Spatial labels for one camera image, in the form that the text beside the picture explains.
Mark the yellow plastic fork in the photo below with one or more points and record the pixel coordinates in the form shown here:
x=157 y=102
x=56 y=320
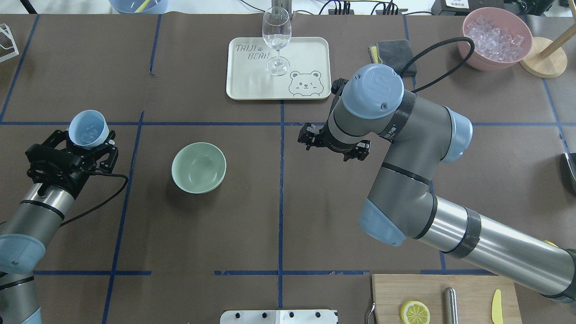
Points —
x=142 y=6

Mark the metal ice scoop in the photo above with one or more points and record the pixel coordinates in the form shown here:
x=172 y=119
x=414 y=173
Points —
x=568 y=172

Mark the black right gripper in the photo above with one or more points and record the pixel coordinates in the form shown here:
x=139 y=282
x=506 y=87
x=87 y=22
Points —
x=312 y=136

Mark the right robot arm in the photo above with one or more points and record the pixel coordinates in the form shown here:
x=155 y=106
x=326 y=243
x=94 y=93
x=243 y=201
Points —
x=400 y=204

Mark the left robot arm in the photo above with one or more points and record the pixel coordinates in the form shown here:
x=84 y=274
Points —
x=23 y=242

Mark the grey folded cloth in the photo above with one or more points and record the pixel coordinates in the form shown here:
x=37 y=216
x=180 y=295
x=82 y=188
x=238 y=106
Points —
x=395 y=54

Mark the clear wine glass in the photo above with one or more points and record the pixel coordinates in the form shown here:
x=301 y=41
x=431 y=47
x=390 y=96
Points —
x=277 y=33

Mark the cream bear tray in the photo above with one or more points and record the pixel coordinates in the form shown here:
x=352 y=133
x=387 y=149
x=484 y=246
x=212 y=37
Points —
x=254 y=74

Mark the wooden cup stand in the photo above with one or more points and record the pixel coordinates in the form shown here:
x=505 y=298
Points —
x=546 y=58

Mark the blue bowl with fork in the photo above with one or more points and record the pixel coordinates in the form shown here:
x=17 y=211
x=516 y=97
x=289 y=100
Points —
x=129 y=6

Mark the halved lemon slice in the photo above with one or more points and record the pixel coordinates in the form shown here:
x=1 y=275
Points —
x=414 y=312

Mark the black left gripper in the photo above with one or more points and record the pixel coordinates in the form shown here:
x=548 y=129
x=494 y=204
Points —
x=67 y=173

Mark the pink bowl of ice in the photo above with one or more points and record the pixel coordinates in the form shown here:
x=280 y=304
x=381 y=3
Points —
x=500 y=37

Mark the green ceramic bowl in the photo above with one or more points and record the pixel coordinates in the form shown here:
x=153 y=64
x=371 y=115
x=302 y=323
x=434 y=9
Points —
x=199 y=168

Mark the white wire cup rack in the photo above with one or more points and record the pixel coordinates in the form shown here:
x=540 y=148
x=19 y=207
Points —
x=8 y=47

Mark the light blue plastic cup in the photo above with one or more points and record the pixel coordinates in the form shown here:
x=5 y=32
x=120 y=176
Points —
x=88 y=129

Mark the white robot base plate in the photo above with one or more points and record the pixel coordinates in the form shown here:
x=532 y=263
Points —
x=304 y=316

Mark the yellow plastic knife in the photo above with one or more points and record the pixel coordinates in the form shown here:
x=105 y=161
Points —
x=496 y=307

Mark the wooden cutting board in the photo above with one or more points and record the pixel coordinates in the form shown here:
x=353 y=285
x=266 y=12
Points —
x=474 y=296

